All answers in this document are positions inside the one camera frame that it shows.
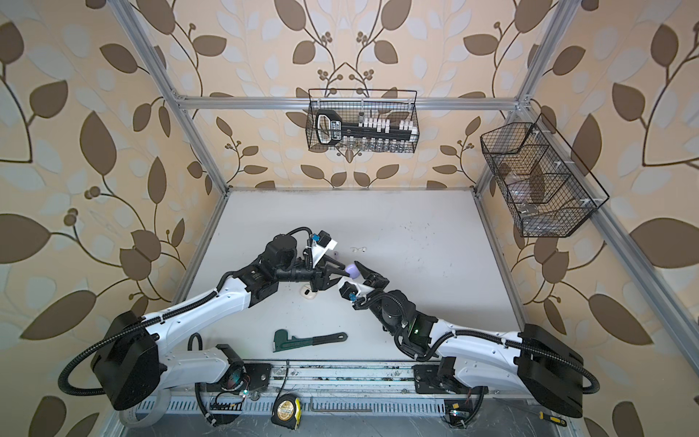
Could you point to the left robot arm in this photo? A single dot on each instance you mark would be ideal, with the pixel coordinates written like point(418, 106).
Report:
point(137, 357)

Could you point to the clear tape roll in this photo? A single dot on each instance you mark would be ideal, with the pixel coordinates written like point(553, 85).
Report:
point(148, 412)

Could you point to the back wire basket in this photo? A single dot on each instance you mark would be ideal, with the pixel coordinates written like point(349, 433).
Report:
point(393, 103)

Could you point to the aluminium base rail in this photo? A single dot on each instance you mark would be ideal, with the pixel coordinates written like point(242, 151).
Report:
point(333, 388)

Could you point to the green pipe wrench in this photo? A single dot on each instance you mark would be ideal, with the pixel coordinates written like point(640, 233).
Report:
point(284, 342)

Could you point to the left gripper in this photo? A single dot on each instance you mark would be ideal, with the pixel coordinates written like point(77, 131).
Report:
point(320, 277)

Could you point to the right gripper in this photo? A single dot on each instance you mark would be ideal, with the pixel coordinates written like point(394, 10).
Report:
point(376, 278)

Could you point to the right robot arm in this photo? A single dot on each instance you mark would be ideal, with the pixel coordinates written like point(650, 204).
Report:
point(531, 361)

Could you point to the purple earbud case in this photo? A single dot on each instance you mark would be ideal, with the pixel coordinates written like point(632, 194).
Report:
point(353, 270)

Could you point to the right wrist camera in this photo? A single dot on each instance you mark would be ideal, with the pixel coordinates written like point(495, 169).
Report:
point(352, 292)

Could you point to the yellow black tape measure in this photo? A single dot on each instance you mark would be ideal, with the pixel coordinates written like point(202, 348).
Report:
point(286, 411)

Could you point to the yellow black screwdriver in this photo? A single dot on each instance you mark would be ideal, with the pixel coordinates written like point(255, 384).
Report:
point(558, 421)

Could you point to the side wire basket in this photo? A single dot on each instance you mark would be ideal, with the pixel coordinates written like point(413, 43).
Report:
point(550, 193)

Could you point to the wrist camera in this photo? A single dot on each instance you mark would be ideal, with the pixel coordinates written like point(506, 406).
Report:
point(352, 292)
point(321, 243)

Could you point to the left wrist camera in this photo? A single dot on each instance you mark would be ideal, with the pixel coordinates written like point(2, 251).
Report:
point(321, 243)

